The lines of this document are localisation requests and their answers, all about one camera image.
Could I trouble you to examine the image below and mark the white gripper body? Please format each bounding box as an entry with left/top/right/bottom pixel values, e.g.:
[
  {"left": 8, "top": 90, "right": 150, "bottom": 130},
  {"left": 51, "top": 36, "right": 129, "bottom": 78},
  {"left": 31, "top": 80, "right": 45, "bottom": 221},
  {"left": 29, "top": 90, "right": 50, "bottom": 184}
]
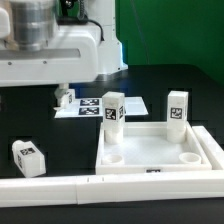
[{"left": 0, "top": 25, "right": 101, "bottom": 87}]

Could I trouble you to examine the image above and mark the white L-shaped obstacle fence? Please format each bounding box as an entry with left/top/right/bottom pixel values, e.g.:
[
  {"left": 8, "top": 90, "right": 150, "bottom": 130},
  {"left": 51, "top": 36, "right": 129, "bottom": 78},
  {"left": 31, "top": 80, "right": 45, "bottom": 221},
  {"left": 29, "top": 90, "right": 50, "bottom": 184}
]
[{"left": 0, "top": 126, "right": 224, "bottom": 208}]

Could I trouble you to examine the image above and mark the white square tabletop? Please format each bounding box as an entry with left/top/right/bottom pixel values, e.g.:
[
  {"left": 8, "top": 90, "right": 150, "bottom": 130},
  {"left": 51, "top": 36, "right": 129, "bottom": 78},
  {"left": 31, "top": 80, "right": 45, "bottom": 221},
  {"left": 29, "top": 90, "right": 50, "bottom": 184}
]
[{"left": 95, "top": 122, "right": 212, "bottom": 175}]

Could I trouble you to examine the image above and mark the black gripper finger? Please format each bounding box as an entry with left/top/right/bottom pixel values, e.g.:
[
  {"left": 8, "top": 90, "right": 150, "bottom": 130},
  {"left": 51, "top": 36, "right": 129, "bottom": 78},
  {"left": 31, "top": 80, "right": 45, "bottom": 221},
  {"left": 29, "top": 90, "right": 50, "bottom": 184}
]
[{"left": 54, "top": 83, "right": 69, "bottom": 105}]

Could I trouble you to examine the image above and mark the white sheet with tags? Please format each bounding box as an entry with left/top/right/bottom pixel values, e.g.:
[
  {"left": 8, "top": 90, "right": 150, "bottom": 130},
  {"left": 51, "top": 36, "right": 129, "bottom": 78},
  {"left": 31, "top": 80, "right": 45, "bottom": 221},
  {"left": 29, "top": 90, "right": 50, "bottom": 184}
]
[{"left": 55, "top": 97, "right": 148, "bottom": 118}]

